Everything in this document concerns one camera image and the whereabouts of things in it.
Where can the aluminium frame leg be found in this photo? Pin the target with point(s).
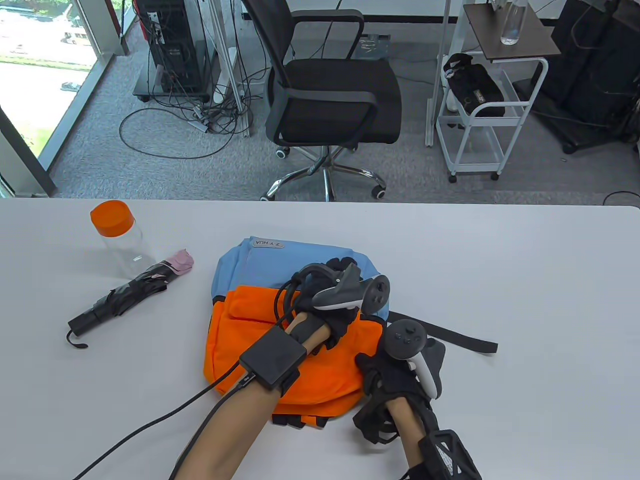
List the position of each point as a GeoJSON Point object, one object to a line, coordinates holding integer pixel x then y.
{"type": "Point", "coordinates": [244, 117]}

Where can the black office chair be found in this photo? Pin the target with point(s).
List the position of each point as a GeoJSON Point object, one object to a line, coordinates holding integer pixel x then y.
{"type": "Point", "coordinates": [340, 95]}

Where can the clear bottle with orange lid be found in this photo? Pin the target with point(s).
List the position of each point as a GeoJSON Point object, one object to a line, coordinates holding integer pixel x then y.
{"type": "Point", "coordinates": [122, 245]}

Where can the black bag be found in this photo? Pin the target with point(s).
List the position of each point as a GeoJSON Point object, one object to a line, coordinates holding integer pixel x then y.
{"type": "Point", "coordinates": [475, 87]}

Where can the white cart with brown top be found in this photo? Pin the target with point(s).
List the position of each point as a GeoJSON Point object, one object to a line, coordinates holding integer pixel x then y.
{"type": "Point", "coordinates": [515, 32]}

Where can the black left hand controller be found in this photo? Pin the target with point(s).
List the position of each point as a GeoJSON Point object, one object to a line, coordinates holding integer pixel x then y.
{"type": "Point", "coordinates": [345, 295]}

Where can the black computer tower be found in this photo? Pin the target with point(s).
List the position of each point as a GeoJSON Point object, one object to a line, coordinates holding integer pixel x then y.
{"type": "Point", "coordinates": [172, 45]}

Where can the orange and blue school bag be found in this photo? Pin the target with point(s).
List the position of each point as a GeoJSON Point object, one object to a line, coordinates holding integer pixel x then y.
{"type": "Point", "coordinates": [250, 320]}

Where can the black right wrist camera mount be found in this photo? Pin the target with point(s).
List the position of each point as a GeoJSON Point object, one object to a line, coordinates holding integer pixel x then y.
{"type": "Point", "coordinates": [445, 460]}

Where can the person's right hand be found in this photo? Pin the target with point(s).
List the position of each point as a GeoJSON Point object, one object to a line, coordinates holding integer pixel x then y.
{"type": "Point", "coordinates": [385, 380]}

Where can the person's left hand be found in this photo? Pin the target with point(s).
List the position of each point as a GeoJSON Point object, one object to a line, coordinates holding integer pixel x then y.
{"type": "Point", "coordinates": [342, 325]}

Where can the white frame post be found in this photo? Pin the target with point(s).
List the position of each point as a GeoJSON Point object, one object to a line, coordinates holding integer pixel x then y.
{"type": "Point", "coordinates": [437, 75]}

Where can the person's right forearm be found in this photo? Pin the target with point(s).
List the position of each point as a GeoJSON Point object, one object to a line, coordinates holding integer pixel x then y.
{"type": "Point", "coordinates": [407, 435]}

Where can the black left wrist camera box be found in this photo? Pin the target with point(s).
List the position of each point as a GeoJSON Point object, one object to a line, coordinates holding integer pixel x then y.
{"type": "Point", "coordinates": [272, 360]}

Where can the black equipment stand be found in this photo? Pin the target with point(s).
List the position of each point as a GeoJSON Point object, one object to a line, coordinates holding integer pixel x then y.
{"type": "Point", "coordinates": [595, 65]}

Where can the person's left forearm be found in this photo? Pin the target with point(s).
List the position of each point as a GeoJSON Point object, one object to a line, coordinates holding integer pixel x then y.
{"type": "Point", "coordinates": [235, 435]}

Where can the black right hand controller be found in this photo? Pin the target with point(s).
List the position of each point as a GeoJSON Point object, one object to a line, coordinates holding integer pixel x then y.
{"type": "Point", "coordinates": [407, 340]}

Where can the black hand controller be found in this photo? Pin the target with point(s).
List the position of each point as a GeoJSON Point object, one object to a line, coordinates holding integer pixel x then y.
{"type": "Point", "coordinates": [407, 340]}
{"type": "Point", "coordinates": [345, 295]}

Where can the black and pink folded umbrella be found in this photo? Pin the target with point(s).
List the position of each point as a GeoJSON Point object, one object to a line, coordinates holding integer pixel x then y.
{"type": "Point", "coordinates": [120, 300]}

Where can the clear water bottle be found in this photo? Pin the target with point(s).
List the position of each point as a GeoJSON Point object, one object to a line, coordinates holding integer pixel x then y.
{"type": "Point", "coordinates": [512, 25]}

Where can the clear plastic bag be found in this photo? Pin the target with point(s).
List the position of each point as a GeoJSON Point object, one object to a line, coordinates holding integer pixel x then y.
{"type": "Point", "coordinates": [371, 47]}

